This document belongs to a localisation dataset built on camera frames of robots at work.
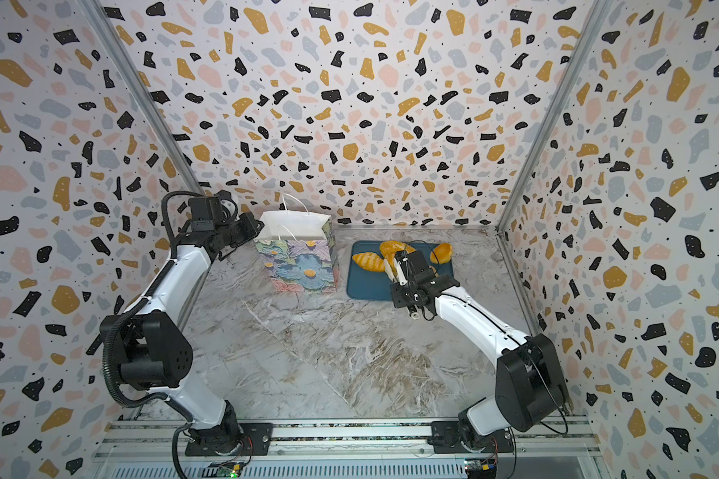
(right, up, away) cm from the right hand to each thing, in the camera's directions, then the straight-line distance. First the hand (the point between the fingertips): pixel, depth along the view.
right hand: (395, 286), depth 86 cm
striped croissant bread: (-8, +7, +20) cm, 22 cm away
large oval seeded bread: (-1, +11, +23) cm, 26 cm away
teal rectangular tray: (-10, -2, +18) cm, 21 cm away
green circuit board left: (-41, -42, -16) cm, 61 cm away
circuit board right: (+20, -42, -15) cm, 49 cm away
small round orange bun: (+18, +10, +18) cm, 27 cm away
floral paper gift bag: (-28, +11, -2) cm, 30 cm away
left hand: (-38, +20, -1) cm, 43 cm away
